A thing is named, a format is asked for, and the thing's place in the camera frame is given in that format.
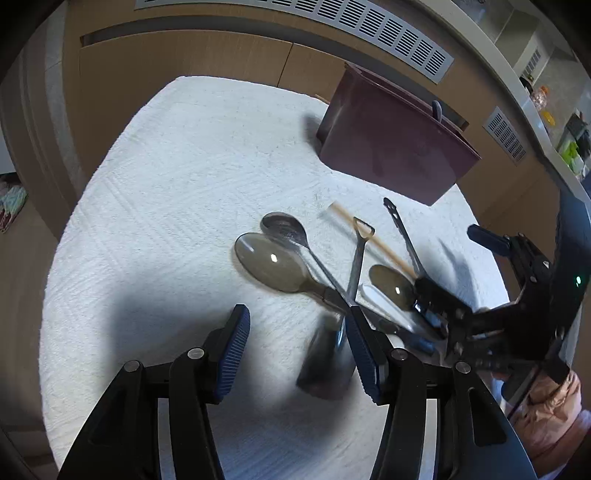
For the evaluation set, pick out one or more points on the black countertop object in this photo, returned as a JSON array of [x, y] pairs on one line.
[[577, 127]]

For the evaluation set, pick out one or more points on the long grey vent grille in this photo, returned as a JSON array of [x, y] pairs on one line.
[[369, 23]]

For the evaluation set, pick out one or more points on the yellow object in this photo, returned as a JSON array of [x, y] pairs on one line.
[[549, 117]]

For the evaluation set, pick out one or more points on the wooden cabinet front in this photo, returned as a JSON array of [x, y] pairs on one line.
[[184, 50]]

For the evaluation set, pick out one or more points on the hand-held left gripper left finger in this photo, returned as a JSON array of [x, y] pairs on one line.
[[233, 353]]

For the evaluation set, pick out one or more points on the plain metal spoon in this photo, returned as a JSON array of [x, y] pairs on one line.
[[281, 226]]

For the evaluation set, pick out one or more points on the white spoon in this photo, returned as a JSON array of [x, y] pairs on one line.
[[374, 297]]

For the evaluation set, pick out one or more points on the smiley-face metal spoon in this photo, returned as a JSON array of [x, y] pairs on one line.
[[404, 235]]

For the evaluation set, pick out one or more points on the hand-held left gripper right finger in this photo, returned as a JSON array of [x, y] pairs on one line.
[[364, 357]]

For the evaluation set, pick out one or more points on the maroon plastic utensil container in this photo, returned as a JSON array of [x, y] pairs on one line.
[[392, 138]]

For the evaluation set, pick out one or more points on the green object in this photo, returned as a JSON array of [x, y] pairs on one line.
[[571, 154]]

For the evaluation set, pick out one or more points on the white textured towel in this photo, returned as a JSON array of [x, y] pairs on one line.
[[184, 184]]

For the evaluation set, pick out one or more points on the small grey vent grille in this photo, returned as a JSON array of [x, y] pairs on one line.
[[505, 134]]

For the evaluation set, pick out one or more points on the grey countertop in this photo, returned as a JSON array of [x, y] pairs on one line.
[[508, 69]]

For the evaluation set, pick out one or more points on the colourful patterned cloth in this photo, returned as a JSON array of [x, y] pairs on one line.
[[11, 205]]

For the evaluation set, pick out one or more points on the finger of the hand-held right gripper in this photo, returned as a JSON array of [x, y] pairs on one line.
[[438, 300], [487, 239]]

